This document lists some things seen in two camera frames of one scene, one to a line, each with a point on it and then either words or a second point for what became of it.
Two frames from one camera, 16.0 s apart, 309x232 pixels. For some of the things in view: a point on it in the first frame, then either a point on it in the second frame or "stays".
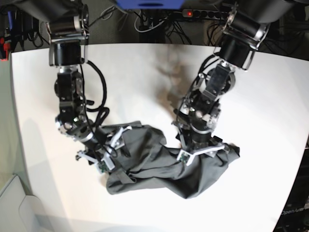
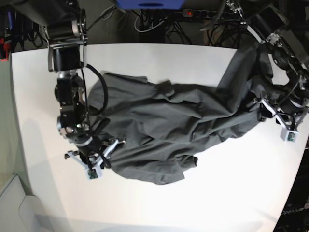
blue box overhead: x=148 y=5 stays
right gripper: x=196 y=140 -> x=287 y=106
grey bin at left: x=20 y=212 stays
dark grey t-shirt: x=143 y=160 -> x=150 y=129
